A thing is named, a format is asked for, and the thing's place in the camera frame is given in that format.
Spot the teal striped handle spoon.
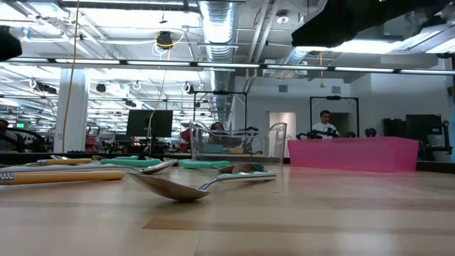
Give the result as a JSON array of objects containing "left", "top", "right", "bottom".
[
  {"left": 127, "top": 171, "right": 278, "bottom": 203},
  {"left": 0, "top": 159, "right": 178, "bottom": 176}
]

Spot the person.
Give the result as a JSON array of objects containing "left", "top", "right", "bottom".
[
  {"left": 0, "top": 119, "right": 17, "bottom": 152},
  {"left": 311, "top": 110, "right": 341, "bottom": 139},
  {"left": 209, "top": 122, "right": 228, "bottom": 144}
]

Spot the red chair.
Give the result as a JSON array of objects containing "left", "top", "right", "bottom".
[{"left": 179, "top": 128, "right": 192, "bottom": 152}]

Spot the clear plastic bin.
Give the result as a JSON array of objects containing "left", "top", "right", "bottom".
[{"left": 189, "top": 120, "right": 288, "bottom": 166}]

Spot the long ceiling light bar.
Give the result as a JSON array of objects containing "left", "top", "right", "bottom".
[{"left": 0, "top": 58, "right": 455, "bottom": 76}]

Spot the black monitor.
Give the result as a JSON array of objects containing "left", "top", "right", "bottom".
[
  {"left": 405, "top": 114, "right": 444, "bottom": 138},
  {"left": 126, "top": 109, "right": 174, "bottom": 139}
]

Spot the pink-red plastic bin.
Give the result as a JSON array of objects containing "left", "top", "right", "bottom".
[{"left": 287, "top": 137, "right": 420, "bottom": 174}]

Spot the white pillar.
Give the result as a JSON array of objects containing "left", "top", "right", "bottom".
[{"left": 53, "top": 68, "right": 90, "bottom": 154}]

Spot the black rig frame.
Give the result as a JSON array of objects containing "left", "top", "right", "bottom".
[
  {"left": 309, "top": 95, "right": 360, "bottom": 138},
  {"left": 193, "top": 90, "right": 249, "bottom": 138}
]

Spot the yellow power cable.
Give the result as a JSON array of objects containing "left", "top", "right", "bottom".
[
  {"left": 60, "top": 0, "right": 81, "bottom": 154},
  {"left": 146, "top": 32, "right": 186, "bottom": 154}
]

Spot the silver ventilation duct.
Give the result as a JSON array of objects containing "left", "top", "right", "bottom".
[
  {"left": 198, "top": 0, "right": 238, "bottom": 125},
  {"left": 273, "top": 48, "right": 310, "bottom": 80}
]

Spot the black cord reel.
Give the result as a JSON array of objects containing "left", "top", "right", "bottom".
[{"left": 156, "top": 31, "right": 174, "bottom": 49}]

